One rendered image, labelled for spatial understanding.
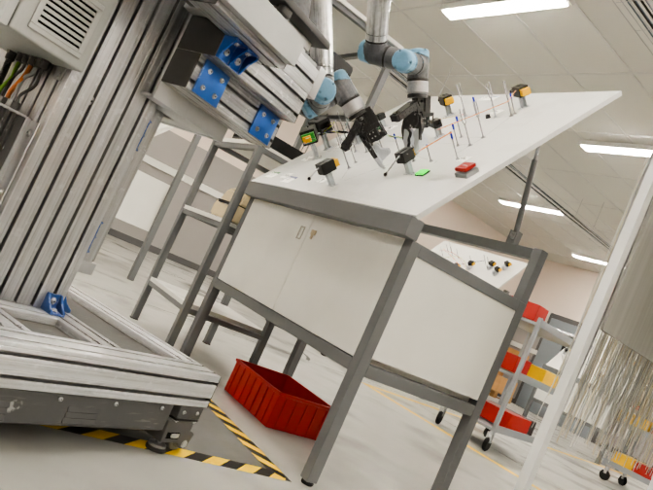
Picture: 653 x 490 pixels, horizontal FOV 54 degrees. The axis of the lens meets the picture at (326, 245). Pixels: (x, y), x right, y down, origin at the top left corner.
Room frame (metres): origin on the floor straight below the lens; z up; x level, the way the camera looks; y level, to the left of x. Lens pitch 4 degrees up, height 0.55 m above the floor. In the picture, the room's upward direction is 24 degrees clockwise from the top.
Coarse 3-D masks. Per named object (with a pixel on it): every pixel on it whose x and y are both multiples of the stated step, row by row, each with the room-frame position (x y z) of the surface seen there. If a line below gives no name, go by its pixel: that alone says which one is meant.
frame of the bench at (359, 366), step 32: (224, 256) 2.90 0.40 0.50; (416, 256) 1.95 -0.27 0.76; (224, 288) 2.79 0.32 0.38; (384, 288) 1.95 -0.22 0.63; (480, 288) 2.12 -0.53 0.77; (288, 320) 2.31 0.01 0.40; (384, 320) 1.94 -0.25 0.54; (512, 320) 2.23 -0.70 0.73; (352, 384) 1.93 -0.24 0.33; (384, 384) 2.00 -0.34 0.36; (416, 384) 2.06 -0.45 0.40; (320, 448) 1.93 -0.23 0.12; (448, 448) 2.26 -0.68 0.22; (448, 480) 2.24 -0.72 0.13
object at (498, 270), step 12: (444, 252) 7.12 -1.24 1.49; (456, 252) 7.04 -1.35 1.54; (468, 252) 6.96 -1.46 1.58; (480, 252) 6.89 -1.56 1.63; (468, 264) 6.63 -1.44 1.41; (480, 264) 6.67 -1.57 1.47; (492, 264) 6.48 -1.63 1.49; (504, 264) 6.44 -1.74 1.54; (516, 264) 6.47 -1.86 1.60; (480, 276) 6.48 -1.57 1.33; (492, 276) 6.42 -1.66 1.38; (504, 276) 6.35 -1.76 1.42
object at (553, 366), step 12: (552, 360) 8.74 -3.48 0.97; (600, 360) 8.46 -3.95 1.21; (576, 384) 8.26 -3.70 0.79; (540, 396) 8.58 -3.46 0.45; (648, 396) 8.07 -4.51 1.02; (528, 408) 8.65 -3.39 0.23; (588, 420) 8.00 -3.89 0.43; (600, 420) 7.89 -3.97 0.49; (600, 432) 7.83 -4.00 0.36; (612, 432) 7.76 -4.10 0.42; (600, 456) 7.74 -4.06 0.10
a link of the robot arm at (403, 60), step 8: (392, 48) 2.11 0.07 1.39; (384, 56) 2.11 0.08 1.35; (392, 56) 2.10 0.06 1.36; (400, 56) 2.06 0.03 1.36; (408, 56) 2.05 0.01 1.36; (416, 56) 2.08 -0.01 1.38; (384, 64) 2.13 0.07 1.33; (392, 64) 2.11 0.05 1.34; (400, 64) 2.07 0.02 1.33; (408, 64) 2.06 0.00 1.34; (416, 64) 2.08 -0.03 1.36; (400, 72) 2.10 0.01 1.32; (408, 72) 2.10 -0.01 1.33; (416, 72) 2.13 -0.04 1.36
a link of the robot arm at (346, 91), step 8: (336, 72) 2.09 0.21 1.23; (344, 72) 2.10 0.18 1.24; (336, 80) 2.09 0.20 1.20; (344, 80) 2.09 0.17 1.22; (336, 88) 2.09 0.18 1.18; (344, 88) 2.09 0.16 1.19; (352, 88) 2.10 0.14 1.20; (336, 96) 2.10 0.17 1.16; (344, 96) 2.10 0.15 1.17; (352, 96) 2.10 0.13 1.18; (344, 104) 2.11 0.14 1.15
